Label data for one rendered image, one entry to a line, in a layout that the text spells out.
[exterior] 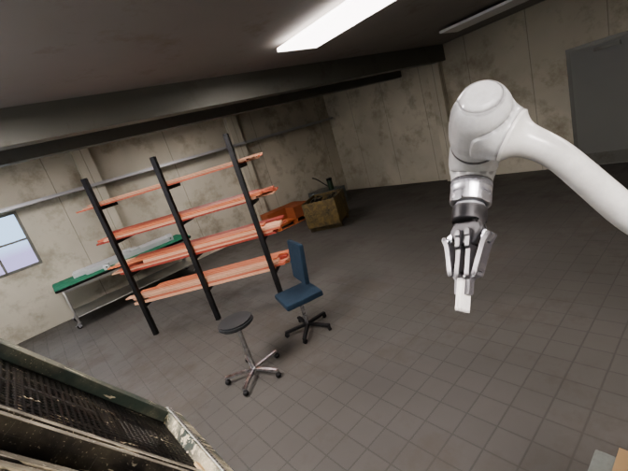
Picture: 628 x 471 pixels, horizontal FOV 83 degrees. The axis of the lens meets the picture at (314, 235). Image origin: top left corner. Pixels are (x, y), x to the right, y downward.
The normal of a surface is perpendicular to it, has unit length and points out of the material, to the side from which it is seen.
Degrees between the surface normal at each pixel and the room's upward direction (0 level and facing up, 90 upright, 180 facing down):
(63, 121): 90
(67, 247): 90
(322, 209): 90
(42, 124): 90
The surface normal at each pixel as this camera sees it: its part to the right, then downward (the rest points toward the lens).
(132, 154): 0.63, 0.03
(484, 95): -0.46, -0.37
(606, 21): -0.72, 0.39
